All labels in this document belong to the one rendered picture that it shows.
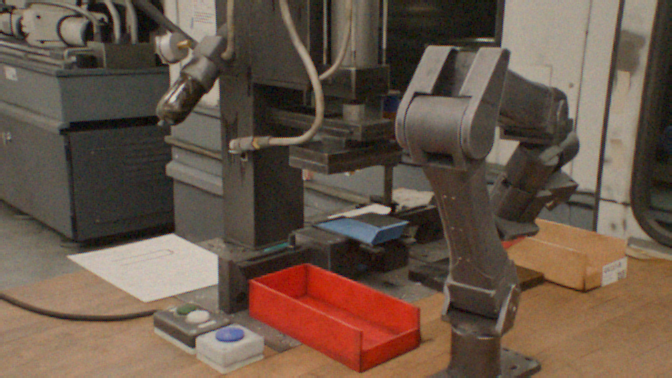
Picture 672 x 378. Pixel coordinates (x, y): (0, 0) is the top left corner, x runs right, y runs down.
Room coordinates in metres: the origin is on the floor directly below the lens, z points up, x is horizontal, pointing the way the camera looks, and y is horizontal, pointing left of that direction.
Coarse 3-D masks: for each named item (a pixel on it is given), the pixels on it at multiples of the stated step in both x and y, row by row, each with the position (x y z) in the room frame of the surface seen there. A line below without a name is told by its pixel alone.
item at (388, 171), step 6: (396, 162) 1.61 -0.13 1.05; (384, 168) 1.62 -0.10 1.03; (390, 168) 1.61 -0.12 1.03; (384, 174) 1.62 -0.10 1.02; (390, 174) 1.61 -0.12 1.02; (384, 180) 1.61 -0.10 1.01; (390, 180) 1.61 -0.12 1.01; (384, 186) 1.61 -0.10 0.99; (390, 186) 1.61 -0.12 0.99; (384, 192) 1.61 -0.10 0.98; (390, 192) 1.61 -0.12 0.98; (384, 198) 1.61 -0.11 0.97; (390, 198) 1.61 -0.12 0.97; (384, 204) 1.61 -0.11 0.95
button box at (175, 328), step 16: (16, 304) 1.19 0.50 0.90; (192, 304) 1.11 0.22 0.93; (96, 320) 1.12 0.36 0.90; (160, 320) 1.07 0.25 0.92; (176, 320) 1.05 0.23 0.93; (208, 320) 1.05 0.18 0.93; (224, 320) 1.05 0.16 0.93; (176, 336) 1.03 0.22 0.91; (192, 336) 1.01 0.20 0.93; (192, 352) 1.01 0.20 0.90
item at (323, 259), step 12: (408, 228) 1.37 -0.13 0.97; (300, 240) 1.29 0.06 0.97; (312, 252) 1.27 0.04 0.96; (324, 252) 1.25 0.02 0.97; (336, 252) 1.25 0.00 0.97; (348, 252) 1.27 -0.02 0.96; (396, 252) 1.35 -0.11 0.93; (408, 252) 1.37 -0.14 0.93; (312, 264) 1.27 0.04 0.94; (324, 264) 1.24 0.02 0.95; (336, 264) 1.25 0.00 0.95; (348, 264) 1.27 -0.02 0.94; (372, 264) 1.35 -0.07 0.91; (384, 264) 1.33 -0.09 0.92; (396, 264) 1.35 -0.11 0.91; (348, 276) 1.27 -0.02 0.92
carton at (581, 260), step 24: (528, 240) 1.33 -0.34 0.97; (552, 240) 1.43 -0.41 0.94; (576, 240) 1.39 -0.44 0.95; (600, 240) 1.36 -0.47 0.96; (624, 240) 1.33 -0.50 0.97; (528, 264) 1.33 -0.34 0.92; (552, 264) 1.30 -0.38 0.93; (576, 264) 1.26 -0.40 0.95; (600, 264) 1.36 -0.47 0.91; (624, 264) 1.33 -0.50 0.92; (576, 288) 1.26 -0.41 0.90
